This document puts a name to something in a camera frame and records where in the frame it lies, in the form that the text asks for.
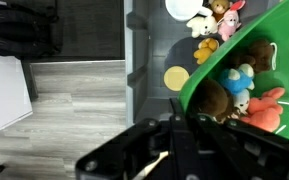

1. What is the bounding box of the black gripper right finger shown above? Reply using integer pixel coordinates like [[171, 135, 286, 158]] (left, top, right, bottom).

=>
[[195, 114, 289, 180]]

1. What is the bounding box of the yellow plush toy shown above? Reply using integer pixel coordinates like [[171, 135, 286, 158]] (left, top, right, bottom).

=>
[[193, 38, 219, 65]]

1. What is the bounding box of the brown plush with loop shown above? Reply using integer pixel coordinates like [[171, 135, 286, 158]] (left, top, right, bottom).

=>
[[229, 39, 275, 74]]

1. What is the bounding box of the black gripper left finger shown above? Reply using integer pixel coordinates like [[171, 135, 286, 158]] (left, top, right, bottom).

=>
[[170, 98, 201, 180]]

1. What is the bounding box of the green plastic bowl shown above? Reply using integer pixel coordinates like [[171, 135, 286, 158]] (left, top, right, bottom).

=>
[[178, 0, 289, 139]]

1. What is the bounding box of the dark brown plush toy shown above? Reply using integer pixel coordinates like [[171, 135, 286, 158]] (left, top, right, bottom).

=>
[[191, 79, 234, 124]]

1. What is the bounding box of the white plush toy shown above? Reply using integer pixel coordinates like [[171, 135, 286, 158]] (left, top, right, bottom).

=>
[[186, 16, 218, 38]]

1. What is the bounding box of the pink plush bunny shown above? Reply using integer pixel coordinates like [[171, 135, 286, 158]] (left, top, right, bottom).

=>
[[218, 0, 246, 41]]

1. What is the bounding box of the grey plastic storage bin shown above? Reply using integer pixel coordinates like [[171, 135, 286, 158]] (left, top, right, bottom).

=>
[[123, 0, 285, 129]]

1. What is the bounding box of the blue plush toy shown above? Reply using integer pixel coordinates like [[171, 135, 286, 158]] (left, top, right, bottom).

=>
[[218, 63, 255, 95]]

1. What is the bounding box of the yellow round disc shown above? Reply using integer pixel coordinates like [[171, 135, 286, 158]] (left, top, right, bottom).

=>
[[163, 66, 190, 91]]

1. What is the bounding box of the brown teddy bear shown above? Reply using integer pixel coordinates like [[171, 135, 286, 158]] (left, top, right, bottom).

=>
[[209, 0, 231, 21]]

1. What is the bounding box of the orange plush toy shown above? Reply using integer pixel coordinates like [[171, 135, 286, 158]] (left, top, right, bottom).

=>
[[240, 87, 285, 132]]

